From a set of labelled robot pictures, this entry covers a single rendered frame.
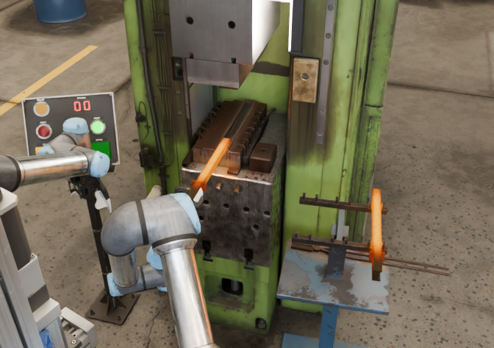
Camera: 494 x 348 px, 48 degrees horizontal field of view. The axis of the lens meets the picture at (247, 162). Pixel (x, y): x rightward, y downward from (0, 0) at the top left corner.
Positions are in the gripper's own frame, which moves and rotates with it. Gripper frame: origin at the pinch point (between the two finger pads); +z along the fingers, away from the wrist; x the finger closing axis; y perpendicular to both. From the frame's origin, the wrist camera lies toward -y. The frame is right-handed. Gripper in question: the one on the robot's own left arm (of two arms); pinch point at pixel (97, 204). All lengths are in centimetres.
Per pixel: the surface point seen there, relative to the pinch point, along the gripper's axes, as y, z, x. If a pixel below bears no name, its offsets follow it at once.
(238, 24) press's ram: -49, -57, 29
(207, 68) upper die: -45, -40, 18
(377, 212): -51, 0, 85
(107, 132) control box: -23.2, -13.2, -15.4
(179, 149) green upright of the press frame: -53, 7, -6
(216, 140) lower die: -52, -5, 15
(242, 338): -41, 93, 35
